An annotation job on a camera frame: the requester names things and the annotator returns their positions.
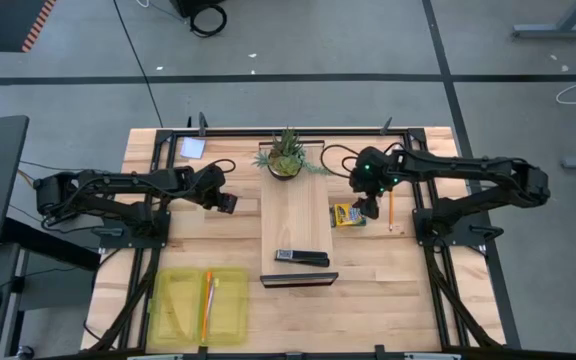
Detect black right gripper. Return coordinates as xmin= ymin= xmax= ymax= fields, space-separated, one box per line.
xmin=348 ymin=146 xmax=400 ymax=220

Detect yellow green crayon box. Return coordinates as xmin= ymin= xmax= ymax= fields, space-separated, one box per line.
xmin=329 ymin=201 xmax=368 ymax=229

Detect white sticky note pad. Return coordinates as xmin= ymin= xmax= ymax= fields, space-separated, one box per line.
xmin=179 ymin=136 xmax=208 ymax=161

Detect yellow translucent pencil case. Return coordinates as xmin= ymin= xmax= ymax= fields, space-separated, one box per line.
xmin=147 ymin=265 xmax=251 ymax=348

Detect wooden riser shelf black legs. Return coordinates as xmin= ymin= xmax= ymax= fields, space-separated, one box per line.
xmin=258 ymin=139 xmax=341 ymax=290

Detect succulent plant in black pot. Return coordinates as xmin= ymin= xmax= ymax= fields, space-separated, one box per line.
xmin=251 ymin=126 xmax=333 ymax=182

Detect black stapler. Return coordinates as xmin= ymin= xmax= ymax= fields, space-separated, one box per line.
xmin=273 ymin=247 xmax=332 ymax=269

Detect white pen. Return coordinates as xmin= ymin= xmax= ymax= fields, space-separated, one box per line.
xmin=205 ymin=277 xmax=220 ymax=326

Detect black equipment box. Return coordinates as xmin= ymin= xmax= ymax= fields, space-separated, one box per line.
xmin=169 ymin=0 xmax=227 ymax=19

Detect black mat orange striped edge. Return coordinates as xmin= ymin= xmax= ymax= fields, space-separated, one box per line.
xmin=0 ymin=0 xmax=59 ymax=54

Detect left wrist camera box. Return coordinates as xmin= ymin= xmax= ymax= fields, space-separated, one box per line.
xmin=218 ymin=192 xmax=239 ymax=216

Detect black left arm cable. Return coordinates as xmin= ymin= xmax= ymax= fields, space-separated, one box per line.
xmin=202 ymin=158 xmax=238 ymax=177

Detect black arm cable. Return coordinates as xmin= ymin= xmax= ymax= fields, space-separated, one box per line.
xmin=319 ymin=143 xmax=369 ymax=180
xmin=202 ymin=158 xmax=238 ymax=177

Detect black aluminium table frame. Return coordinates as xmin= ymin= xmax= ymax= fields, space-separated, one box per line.
xmin=85 ymin=126 xmax=508 ymax=354

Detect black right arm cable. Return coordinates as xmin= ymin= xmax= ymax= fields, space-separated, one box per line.
xmin=319 ymin=143 xmax=369 ymax=180

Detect thin black cable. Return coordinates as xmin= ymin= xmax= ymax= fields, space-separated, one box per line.
xmin=111 ymin=0 xmax=165 ymax=129

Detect coiled black cable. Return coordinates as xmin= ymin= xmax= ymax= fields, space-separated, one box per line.
xmin=188 ymin=3 xmax=229 ymax=39

